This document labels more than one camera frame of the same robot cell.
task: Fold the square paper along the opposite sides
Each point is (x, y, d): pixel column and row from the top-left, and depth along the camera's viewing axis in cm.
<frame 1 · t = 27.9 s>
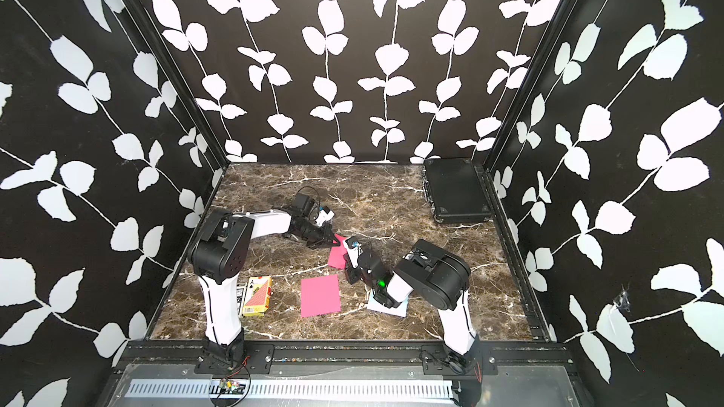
left hand: (339, 239, 96), fingers closed
right hand: (342, 254, 93), fingers closed
near pink square paper: (320, 296, 88), on the table
yellow red card box: (259, 291, 87), on the table

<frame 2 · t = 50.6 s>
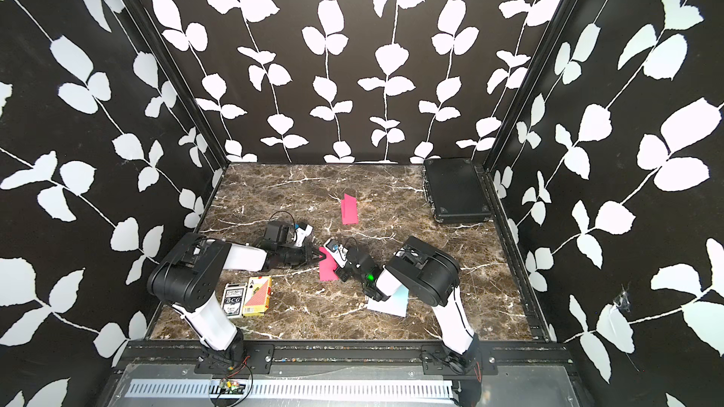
left hand: (326, 253, 93), fingers closed
right hand: (332, 250, 94), fingers closed
near pink square paper: (327, 266, 93), on the table
far pink square paper: (349, 210, 108), on the table
the other named things where they were.

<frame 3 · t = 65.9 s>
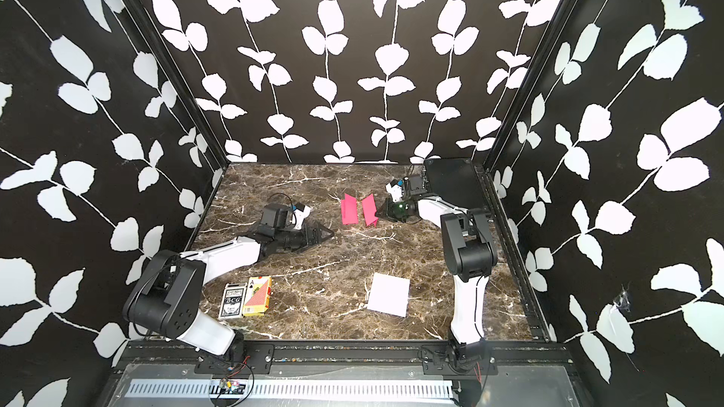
left hand: (327, 233, 88), fingers open
right hand: (374, 208, 98), fingers closed
near pink square paper: (370, 211, 103), point 5 cm above the table
the other named things where they were.

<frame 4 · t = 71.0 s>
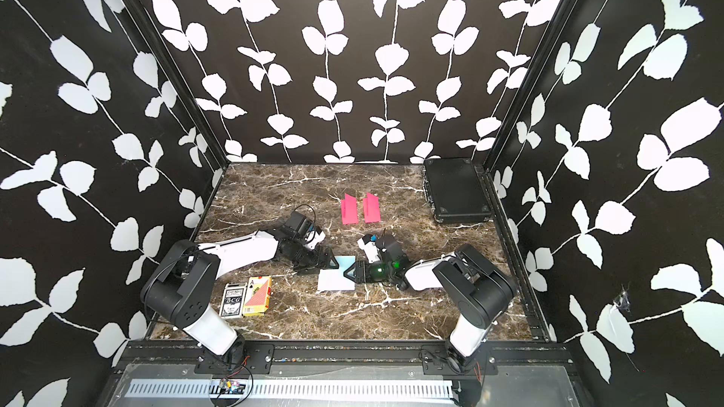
left hand: (331, 264, 88), fingers open
right hand: (347, 272, 87), fingers open
the named things where they were.

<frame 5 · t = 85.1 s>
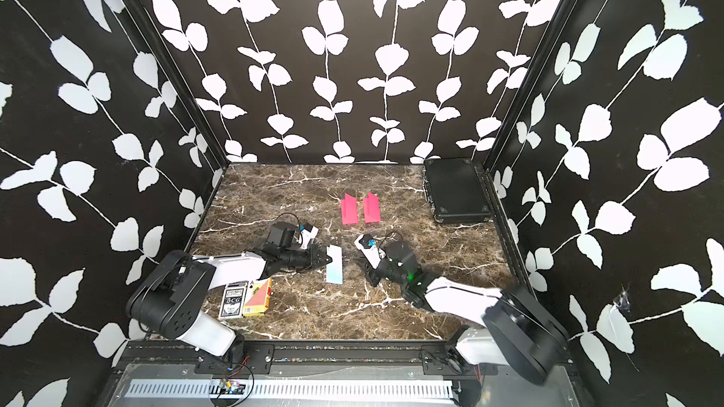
left hand: (333, 256, 88), fingers closed
right hand: (354, 254, 82), fingers closed
the named things where they were.

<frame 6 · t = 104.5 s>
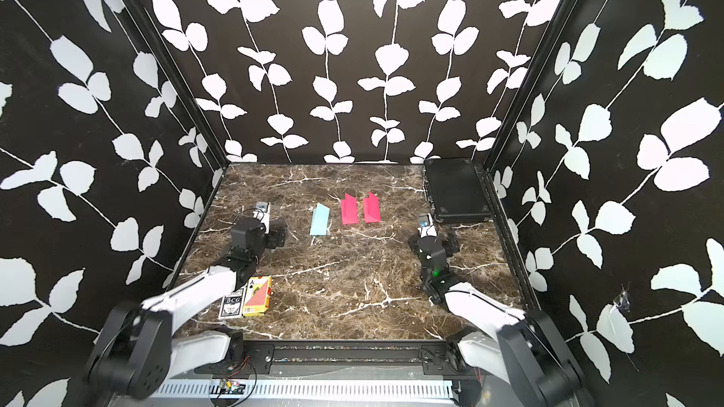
left hand: (267, 217, 89), fingers open
right hand: (434, 225, 87), fingers open
the named things where they were.

